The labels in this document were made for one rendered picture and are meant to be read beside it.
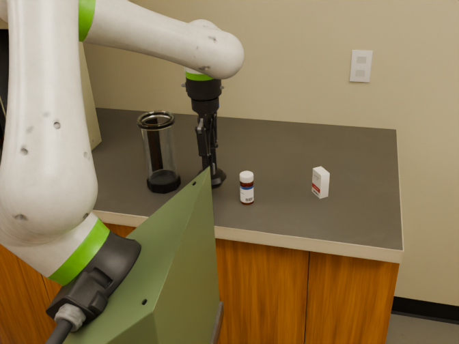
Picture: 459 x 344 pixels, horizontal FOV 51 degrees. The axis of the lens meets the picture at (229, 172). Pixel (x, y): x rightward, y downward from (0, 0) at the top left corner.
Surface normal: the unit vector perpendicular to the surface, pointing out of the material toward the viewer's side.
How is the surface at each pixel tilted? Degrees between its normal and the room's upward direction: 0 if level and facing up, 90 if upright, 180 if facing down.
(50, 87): 46
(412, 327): 0
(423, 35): 90
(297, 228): 0
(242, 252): 90
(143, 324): 90
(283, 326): 90
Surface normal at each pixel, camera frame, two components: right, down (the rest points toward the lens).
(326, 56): -0.26, 0.50
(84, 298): 0.54, -0.58
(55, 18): 0.62, -0.23
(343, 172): -0.04, -0.86
